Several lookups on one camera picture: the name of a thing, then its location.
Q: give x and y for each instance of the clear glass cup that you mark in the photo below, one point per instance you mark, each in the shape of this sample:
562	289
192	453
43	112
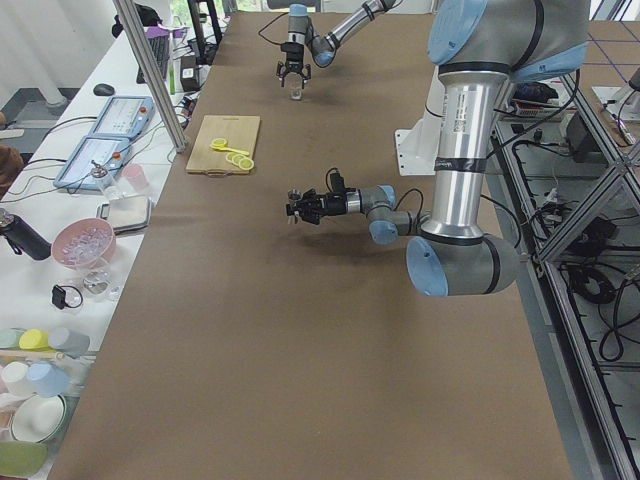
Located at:
296	92

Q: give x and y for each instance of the blue cup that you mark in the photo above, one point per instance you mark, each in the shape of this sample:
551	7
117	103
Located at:
48	380

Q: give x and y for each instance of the white bowl green rim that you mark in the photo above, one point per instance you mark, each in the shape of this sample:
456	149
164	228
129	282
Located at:
38	418

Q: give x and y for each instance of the green cup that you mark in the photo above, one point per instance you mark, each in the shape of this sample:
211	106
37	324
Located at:
10	338

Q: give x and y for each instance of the lemon slice near handle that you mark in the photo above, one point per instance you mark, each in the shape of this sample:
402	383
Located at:
247	165

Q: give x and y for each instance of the yellow cup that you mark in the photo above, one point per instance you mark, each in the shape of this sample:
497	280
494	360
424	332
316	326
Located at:
35	340

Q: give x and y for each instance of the white camera mast base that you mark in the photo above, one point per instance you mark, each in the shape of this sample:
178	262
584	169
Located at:
417	148

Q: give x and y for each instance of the wine glass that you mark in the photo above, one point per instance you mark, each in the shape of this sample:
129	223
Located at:
97	278

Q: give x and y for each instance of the pink bowl with ice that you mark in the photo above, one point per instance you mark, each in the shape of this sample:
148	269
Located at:
83	243

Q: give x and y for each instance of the glass oil dispenser bottle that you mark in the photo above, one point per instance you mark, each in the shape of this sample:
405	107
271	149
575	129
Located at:
106	182

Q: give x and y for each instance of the grey cup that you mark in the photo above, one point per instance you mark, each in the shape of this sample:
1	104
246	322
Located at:
68	341

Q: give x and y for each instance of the black thermos bottle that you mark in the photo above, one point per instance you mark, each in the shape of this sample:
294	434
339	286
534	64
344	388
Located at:
22	238

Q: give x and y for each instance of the yellow plastic knife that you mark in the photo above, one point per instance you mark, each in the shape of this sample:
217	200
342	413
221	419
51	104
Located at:
235	150

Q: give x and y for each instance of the black keyboard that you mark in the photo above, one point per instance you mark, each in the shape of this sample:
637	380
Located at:
160	49

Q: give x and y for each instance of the metal tray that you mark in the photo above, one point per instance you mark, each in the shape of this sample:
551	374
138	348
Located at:
128	214

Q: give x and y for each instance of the steel jigger measuring cup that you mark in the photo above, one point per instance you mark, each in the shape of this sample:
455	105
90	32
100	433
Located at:
292	207

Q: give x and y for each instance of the far blue teach pendant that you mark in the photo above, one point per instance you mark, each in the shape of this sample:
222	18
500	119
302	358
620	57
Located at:
124	116

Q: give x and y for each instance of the wooden cutting board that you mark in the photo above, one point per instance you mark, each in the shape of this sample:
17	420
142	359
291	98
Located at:
241	132

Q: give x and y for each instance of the small pink cup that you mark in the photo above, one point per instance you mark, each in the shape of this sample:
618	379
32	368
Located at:
135	176

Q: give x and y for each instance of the blue teach pendant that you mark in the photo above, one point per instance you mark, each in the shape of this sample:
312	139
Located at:
124	116
110	152

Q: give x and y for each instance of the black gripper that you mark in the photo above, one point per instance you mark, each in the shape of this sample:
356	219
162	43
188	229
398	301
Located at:
334	204
294	53

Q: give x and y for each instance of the computer mouse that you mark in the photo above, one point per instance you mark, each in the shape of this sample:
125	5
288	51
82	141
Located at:
103	90

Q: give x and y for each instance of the near blue teach pendant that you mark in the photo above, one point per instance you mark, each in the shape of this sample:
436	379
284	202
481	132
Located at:
110	152

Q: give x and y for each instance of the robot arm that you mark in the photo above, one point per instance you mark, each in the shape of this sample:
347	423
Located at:
323	48
477	47

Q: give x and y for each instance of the aluminium frame post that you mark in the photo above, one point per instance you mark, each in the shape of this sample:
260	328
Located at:
133	27

